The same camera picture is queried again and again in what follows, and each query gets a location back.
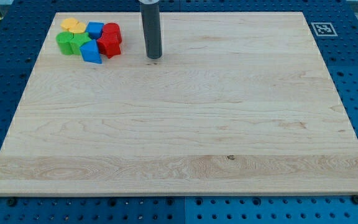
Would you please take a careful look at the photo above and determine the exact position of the light wooden board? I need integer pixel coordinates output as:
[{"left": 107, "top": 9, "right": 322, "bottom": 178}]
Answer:
[{"left": 0, "top": 12, "right": 358, "bottom": 197}]

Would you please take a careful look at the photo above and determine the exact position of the red star block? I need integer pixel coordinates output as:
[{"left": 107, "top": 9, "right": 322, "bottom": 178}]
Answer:
[{"left": 96, "top": 32, "right": 122, "bottom": 58}]

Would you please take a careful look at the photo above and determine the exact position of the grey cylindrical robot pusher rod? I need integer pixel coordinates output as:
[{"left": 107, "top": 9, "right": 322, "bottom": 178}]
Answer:
[{"left": 139, "top": 0, "right": 162, "bottom": 59}]

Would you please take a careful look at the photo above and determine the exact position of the red cylinder block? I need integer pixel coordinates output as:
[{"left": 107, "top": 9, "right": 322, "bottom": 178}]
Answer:
[{"left": 102, "top": 22, "right": 122, "bottom": 44}]

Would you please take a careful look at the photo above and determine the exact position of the blue triangle block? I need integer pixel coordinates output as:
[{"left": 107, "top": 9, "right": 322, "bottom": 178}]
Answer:
[{"left": 80, "top": 39, "right": 102, "bottom": 64}]

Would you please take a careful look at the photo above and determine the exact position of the blue cube block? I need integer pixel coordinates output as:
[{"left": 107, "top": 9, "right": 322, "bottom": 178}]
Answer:
[{"left": 85, "top": 22, "right": 104, "bottom": 39}]

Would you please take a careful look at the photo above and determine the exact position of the green pentagon block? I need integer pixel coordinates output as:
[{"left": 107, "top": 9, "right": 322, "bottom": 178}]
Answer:
[{"left": 69, "top": 32, "right": 91, "bottom": 55}]

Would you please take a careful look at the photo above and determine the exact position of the green cylinder block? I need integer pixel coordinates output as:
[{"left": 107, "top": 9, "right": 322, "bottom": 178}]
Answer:
[{"left": 55, "top": 31, "right": 73, "bottom": 55}]

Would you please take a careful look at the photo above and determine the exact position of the yellow heart block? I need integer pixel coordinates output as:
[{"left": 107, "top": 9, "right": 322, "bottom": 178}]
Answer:
[{"left": 68, "top": 22, "right": 86, "bottom": 34}]

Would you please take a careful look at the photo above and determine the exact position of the yellow hexagon block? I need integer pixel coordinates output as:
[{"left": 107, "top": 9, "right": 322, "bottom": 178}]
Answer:
[{"left": 60, "top": 17, "right": 79, "bottom": 30}]

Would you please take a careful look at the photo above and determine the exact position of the white fiducial marker tag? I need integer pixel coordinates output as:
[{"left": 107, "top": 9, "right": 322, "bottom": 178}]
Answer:
[{"left": 311, "top": 22, "right": 337, "bottom": 37}]

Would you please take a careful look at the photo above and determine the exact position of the blue perforated table panel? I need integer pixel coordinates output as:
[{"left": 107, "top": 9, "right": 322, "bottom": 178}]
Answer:
[{"left": 0, "top": 0, "right": 358, "bottom": 223}]

